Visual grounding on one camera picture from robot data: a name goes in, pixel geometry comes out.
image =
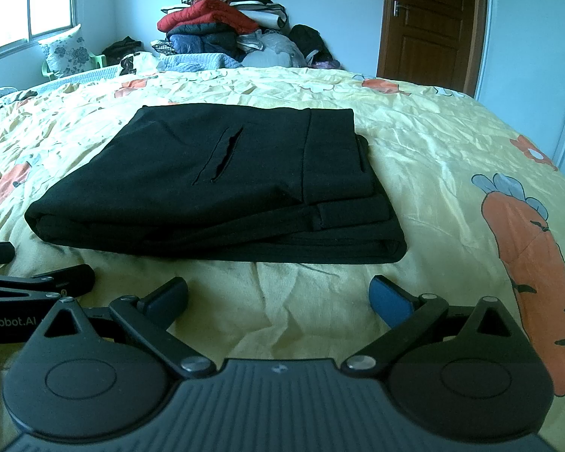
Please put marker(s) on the window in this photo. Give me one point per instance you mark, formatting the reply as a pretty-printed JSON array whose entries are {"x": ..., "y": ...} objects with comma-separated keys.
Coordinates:
[{"x": 23, "y": 0}]

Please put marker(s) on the grey patterned cloth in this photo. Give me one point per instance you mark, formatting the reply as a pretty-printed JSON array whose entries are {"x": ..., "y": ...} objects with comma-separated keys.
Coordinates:
[{"x": 2, "y": 103}]

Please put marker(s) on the brown wooden door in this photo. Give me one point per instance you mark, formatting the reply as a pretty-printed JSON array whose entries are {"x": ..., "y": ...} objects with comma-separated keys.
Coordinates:
[{"x": 433, "y": 23}]

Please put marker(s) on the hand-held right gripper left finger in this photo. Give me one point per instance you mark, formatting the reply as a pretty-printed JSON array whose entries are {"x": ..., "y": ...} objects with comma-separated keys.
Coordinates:
[{"x": 167, "y": 299}]

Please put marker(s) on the black pants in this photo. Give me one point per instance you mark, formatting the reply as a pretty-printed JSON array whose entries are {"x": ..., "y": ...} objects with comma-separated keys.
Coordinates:
[{"x": 169, "y": 188}]

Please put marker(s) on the yellow printed bed sheet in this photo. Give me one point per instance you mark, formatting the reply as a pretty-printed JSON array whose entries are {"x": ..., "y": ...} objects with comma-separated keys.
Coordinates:
[{"x": 428, "y": 174}]

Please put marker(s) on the white wardrobe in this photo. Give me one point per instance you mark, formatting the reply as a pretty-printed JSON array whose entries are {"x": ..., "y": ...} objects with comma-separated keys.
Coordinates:
[{"x": 532, "y": 56}]

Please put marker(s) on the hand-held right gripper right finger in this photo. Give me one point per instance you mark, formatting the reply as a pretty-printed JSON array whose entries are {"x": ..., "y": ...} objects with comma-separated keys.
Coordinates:
[{"x": 390, "y": 302}]

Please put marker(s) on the floral pillow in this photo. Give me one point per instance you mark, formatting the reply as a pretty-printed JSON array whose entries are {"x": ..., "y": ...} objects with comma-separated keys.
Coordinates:
[{"x": 68, "y": 52}]

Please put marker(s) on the pile of clothes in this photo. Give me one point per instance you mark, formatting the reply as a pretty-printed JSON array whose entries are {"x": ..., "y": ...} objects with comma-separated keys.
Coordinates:
[{"x": 216, "y": 23}]

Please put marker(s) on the green plastic chair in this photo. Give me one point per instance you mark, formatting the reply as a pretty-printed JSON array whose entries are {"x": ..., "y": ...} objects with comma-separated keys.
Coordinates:
[{"x": 99, "y": 60}]

